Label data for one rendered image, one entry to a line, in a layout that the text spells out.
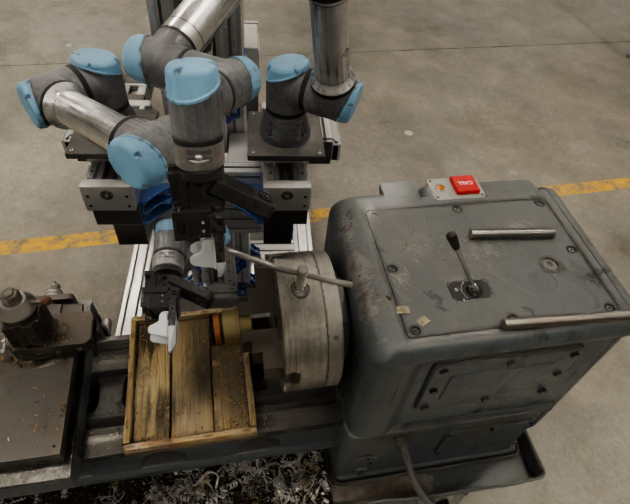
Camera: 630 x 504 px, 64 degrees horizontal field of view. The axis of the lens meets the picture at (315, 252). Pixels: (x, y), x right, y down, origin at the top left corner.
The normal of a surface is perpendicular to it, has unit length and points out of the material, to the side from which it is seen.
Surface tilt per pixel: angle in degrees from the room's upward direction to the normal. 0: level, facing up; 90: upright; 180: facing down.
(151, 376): 0
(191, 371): 0
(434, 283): 0
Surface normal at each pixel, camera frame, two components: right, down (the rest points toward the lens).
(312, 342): 0.18, 0.18
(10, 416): 0.07, -0.66
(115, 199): 0.07, 0.75
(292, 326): 0.17, -0.06
